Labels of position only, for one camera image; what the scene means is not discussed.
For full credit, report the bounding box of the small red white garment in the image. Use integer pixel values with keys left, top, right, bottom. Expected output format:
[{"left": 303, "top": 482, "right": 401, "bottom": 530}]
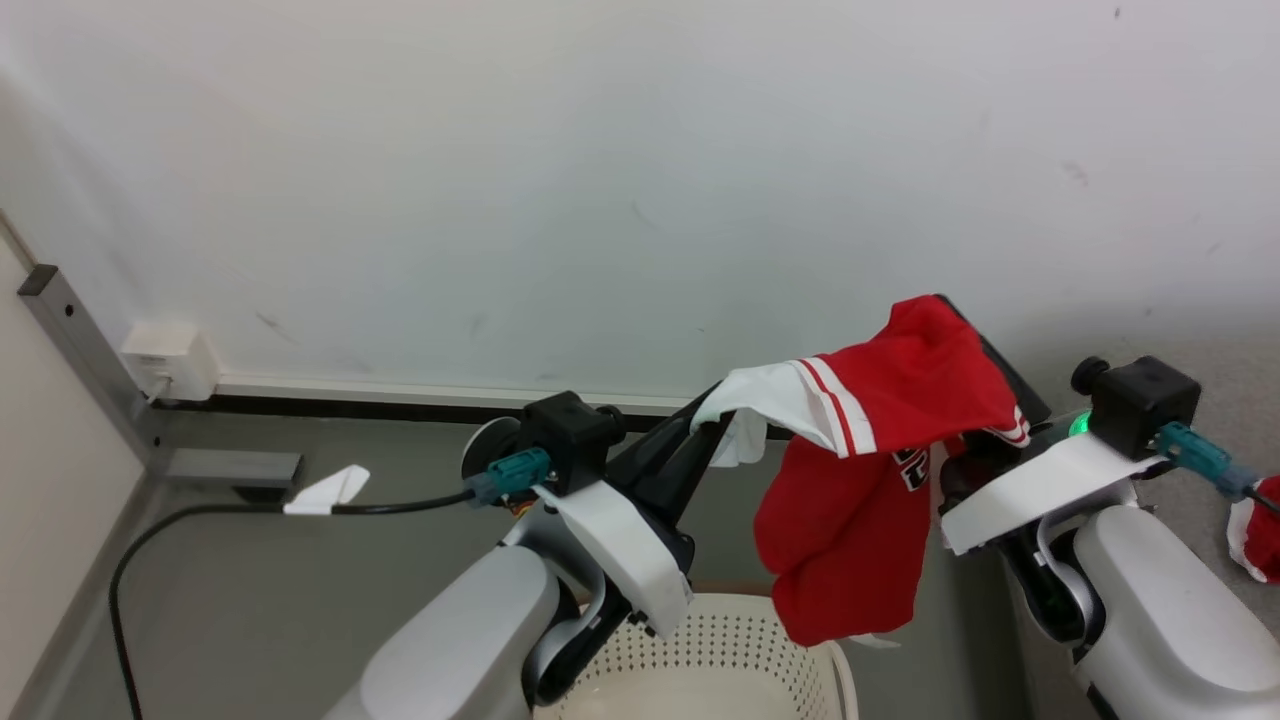
[{"left": 1226, "top": 475, "right": 1280, "bottom": 586}]

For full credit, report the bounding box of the grey metal foot bracket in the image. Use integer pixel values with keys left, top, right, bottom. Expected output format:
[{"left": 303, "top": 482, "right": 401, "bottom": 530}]
[{"left": 165, "top": 448, "right": 303, "bottom": 503}]

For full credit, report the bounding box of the grey fabric sofa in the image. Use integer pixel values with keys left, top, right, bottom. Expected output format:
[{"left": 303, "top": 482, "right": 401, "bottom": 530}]
[{"left": 985, "top": 335, "right": 1280, "bottom": 701}]

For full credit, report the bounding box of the white and black baseboard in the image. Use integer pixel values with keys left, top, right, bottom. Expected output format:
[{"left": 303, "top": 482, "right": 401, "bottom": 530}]
[{"left": 160, "top": 375, "right": 791, "bottom": 426}]

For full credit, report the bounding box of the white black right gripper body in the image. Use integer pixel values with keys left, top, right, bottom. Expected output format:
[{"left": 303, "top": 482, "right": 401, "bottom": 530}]
[{"left": 938, "top": 405, "right": 1169, "bottom": 557}]

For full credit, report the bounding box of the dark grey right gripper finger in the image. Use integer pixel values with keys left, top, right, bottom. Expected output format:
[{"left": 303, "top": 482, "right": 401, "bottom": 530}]
[{"left": 940, "top": 297, "right": 1053, "bottom": 429}]

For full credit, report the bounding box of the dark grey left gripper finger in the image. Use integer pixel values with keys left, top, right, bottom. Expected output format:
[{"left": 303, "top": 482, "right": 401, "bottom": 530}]
[
  {"left": 648, "top": 423, "right": 725, "bottom": 528},
  {"left": 606, "top": 385, "right": 725, "bottom": 493}
]

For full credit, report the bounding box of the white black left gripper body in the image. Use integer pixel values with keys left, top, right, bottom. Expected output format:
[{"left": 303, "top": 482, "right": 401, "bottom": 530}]
[{"left": 520, "top": 455, "right": 698, "bottom": 641}]

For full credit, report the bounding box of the white wall outlet box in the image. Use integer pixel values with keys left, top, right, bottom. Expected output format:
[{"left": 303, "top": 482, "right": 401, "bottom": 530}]
[{"left": 120, "top": 322, "right": 221, "bottom": 403}]

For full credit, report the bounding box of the grey metal frame post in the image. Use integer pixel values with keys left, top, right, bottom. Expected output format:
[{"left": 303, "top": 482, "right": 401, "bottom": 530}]
[{"left": 18, "top": 265, "right": 166, "bottom": 471}]

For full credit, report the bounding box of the white paper cable tag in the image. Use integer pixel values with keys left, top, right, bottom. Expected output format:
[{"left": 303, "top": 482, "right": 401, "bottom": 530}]
[{"left": 283, "top": 465, "right": 371, "bottom": 516}]

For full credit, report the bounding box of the red and white jersey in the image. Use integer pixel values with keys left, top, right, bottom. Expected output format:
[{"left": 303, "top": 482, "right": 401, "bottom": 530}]
[{"left": 690, "top": 295, "right": 1031, "bottom": 649}]

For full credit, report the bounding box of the cream perforated laundry basket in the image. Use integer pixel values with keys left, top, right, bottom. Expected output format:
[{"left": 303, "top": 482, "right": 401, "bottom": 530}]
[{"left": 530, "top": 590, "right": 861, "bottom": 720}]

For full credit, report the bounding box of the black cable with teal plug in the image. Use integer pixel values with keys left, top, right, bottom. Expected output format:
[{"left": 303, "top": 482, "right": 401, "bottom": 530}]
[
  {"left": 1150, "top": 420, "right": 1280, "bottom": 516},
  {"left": 108, "top": 448, "right": 553, "bottom": 720}
]

